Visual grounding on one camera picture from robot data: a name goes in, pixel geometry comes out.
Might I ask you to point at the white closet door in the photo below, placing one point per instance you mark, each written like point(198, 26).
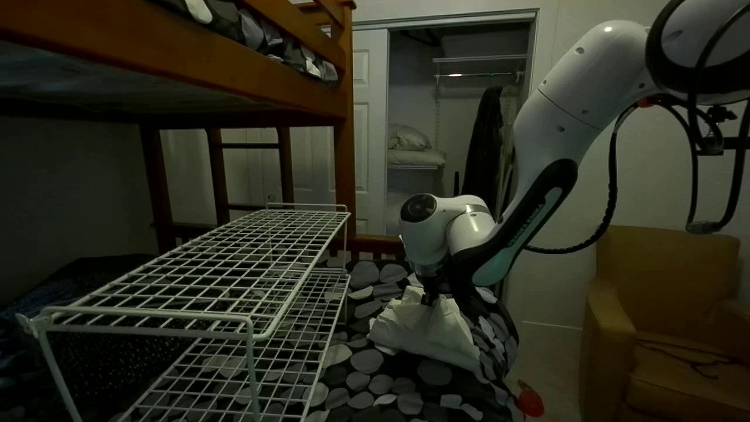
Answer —
point(371, 118)

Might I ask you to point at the folded white bedding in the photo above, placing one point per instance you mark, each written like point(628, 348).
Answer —
point(412, 161)

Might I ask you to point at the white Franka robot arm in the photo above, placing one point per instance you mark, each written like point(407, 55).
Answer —
point(564, 102)

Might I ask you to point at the dark hanging garment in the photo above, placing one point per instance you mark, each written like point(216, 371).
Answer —
point(486, 149)

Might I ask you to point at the wooden bunk bed frame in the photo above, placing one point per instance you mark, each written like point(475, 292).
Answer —
point(194, 55)

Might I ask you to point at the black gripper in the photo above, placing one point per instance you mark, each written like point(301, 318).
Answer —
point(445, 289)

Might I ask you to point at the small red object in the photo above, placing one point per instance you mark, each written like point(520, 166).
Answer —
point(530, 401)

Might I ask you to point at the black grey dotted duvet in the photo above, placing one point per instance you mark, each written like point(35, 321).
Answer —
point(407, 384)

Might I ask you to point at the dotted bedding roll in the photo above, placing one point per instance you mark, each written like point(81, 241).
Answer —
point(265, 39)

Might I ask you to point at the white pillow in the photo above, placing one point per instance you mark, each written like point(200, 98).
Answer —
point(408, 140)

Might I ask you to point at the yellow armchair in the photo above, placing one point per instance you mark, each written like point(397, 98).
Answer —
point(663, 272)

